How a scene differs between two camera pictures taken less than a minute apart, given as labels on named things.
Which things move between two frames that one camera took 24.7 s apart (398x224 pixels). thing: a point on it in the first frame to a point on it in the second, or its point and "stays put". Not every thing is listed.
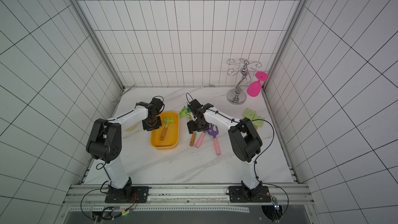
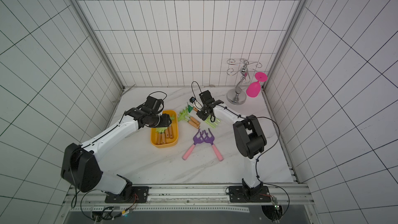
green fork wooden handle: [257, 121] to [170, 131]
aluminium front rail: [189, 194] stays put
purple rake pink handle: [212, 132] to [210, 140]
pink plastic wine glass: [254, 88] stays put
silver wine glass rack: [238, 96] stays put
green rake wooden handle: [193, 139] to [159, 138]
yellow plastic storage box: [171, 137] stays put
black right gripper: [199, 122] to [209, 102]
